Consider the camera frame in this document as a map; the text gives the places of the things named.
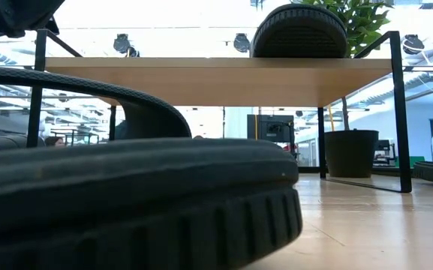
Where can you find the dark round ceiling lamp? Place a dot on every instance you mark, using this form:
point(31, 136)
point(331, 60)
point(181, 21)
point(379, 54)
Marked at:
point(121, 43)
point(413, 44)
point(242, 42)

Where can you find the black screen on stand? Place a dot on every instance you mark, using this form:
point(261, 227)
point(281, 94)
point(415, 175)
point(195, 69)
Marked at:
point(272, 129)

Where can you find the green potted plant black pot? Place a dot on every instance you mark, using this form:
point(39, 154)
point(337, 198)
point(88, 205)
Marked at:
point(351, 153)

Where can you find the green partition panel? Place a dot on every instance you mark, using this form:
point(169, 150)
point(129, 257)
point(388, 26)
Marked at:
point(418, 162)

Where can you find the wooden shelf black metal frame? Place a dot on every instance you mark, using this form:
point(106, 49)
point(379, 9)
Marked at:
point(220, 82)

